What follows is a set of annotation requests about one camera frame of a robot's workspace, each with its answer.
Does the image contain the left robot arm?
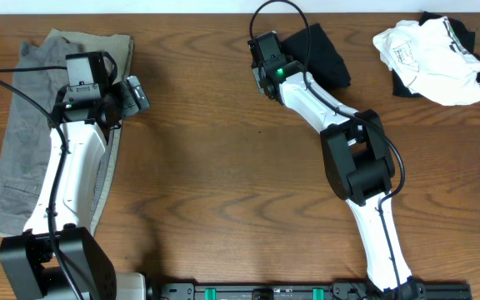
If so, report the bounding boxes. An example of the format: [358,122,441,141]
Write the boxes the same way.
[0,52,150,300]

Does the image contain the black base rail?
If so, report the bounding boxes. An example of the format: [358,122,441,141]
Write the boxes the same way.
[146,280,473,300]

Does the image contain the white printed t-shirt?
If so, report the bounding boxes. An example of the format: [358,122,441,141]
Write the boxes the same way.
[372,16,480,107]

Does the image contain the beige shorts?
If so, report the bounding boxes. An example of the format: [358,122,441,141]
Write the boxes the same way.
[0,28,135,238]

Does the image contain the black garment under white shirt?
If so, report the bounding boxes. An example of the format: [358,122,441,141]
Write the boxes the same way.
[391,11,480,100]

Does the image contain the black leggings with red waistband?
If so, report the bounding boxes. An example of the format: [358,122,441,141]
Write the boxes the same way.
[281,23,351,90]

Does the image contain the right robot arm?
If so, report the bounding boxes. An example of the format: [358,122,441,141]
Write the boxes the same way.
[248,32,424,299]

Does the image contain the grey cargo shorts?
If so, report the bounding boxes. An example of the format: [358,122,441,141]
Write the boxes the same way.
[0,34,114,237]

